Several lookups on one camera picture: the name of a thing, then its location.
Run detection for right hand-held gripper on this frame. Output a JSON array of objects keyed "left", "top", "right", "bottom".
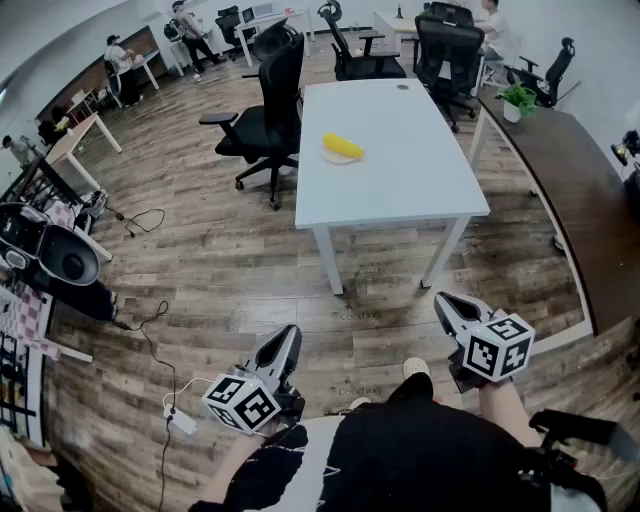
[{"left": 433, "top": 292, "right": 535, "bottom": 395}]

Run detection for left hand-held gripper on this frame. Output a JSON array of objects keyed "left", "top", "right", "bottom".
[{"left": 201, "top": 324, "right": 306, "bottom": 437}]

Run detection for clear glass plate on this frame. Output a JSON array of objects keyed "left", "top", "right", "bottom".
[{"left": 321, "top": 144, "right": 367, "bottom": 167}]

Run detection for person's left forearm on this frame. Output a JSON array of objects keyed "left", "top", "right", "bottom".
[{"left": 199, "top": 424, "right": 274, "bottom": 506}]

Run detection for person's right forearm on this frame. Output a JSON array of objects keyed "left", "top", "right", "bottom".
[{"left": 478, "top": 377, "right": 544, "bottom": 449}]

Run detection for person's black trousers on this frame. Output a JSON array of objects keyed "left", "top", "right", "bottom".
[{"left": 387, "top": 372, "right": 435, "bottom": 404}]

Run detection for white power strip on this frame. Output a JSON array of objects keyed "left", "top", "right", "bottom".
[{"left": 163, "top": 403, "right": 198, "bottom": 435}]

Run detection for white table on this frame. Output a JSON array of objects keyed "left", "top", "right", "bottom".
[{"left": 294, "top": 78, "right": 491, "bottom": 296}]

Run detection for person's black white shirt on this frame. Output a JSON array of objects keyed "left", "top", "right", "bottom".
[{"left": 188, "top": 399, "right": 609, "bottom": 512}]

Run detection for black body-worn rig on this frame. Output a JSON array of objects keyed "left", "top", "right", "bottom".
[{"left": 519, "top": 408, "right": 631, "bottom": 501}]

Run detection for dark wooden desk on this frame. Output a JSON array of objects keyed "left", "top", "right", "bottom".
[{"left": 469, "top": 87, "right": 640, "bottom": 356}]

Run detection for green plant in white pot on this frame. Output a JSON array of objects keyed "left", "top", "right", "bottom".
[{"left": 496, "top": 79, "right": 539, "bottom": 124}]

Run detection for black open rice cooker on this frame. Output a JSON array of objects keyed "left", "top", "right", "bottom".
[{"left": 0, "top": 202, "right": 101, "bottom": 289}]

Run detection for grey white device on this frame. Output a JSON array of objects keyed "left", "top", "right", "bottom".
[{"left": 79, "top": 189, "right": 109, "bottom": 219}]

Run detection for pink white checkered cloth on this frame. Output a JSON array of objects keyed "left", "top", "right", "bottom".
[{"left": 0, "top": 279, "right": 51, "bottom": 356}]

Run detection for black mesh office chair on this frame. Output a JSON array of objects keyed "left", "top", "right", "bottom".
[{"left": 413, "top": 2, "right": 486, "bottom": 134}]

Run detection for brown cardboard box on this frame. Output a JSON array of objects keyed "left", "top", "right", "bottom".
[{"left": 0, "top": 429, "right": 66, "bottom": 512}]

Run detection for white desk with yellow edge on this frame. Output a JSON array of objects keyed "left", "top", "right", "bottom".
[{"left": 372, "top": 10, "right": 419, "bottom": 51}]

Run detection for wood top white desk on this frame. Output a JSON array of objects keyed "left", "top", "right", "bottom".
[{"left": 44, "top": 112, "right": 124, "bottom": 191}]

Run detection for white cable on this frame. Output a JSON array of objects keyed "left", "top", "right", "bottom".
[{"left": 162, "top": 376, "right": 216, "bottom": 411}]

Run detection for black power cable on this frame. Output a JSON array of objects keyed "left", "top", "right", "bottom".
[{"left": 112, "top": 299, "right": 179, "bottom": 416}]

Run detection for thin black cable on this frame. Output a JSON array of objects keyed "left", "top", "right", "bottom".
[{"left": 157, "top": 432, "right": 174, "bottom": 512}]

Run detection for coiled black cable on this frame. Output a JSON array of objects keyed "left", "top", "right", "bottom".
[{"left": 104, "top": 205, "right": 166, "bottom": 239}]

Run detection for black camera gear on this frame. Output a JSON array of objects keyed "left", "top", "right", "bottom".
[{"left": 610, "top": 128, "right": 640, "bottom": 167}]

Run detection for black wire rack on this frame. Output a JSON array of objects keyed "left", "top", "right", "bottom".
[{"left": 0, "top": 332, "right": 49, "bottom": 449}]

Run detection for black metal frame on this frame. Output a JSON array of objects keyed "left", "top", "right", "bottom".
[{"left": 0, "top": 154, "right": 94, "bottom": 236}]

